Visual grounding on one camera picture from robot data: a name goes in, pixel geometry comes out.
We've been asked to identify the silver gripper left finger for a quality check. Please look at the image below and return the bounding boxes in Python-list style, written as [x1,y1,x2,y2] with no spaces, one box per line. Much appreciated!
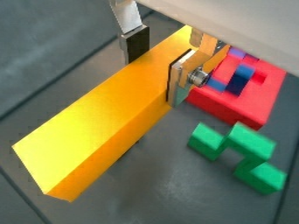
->
[109,0,150,64]

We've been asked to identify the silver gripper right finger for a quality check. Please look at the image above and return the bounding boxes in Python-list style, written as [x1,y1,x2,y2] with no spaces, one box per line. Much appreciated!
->
[167,28,227,108]

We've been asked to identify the yellow long block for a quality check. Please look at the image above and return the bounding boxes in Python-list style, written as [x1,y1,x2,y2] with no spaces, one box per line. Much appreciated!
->
[14,26,193,202]

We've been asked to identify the red base board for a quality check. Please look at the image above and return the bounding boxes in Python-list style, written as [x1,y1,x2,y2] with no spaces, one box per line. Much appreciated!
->
[186,54,286,130]

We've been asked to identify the dark blue U block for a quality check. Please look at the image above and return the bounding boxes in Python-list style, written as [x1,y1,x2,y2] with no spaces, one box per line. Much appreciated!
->
[207,64,255,95]

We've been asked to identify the purple U block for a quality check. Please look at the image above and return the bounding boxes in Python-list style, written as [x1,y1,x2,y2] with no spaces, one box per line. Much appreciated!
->
[229,46,258,60]

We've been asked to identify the green stepped block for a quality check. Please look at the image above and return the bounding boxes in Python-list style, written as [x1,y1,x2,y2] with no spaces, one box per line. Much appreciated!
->
[189,122,287,194]

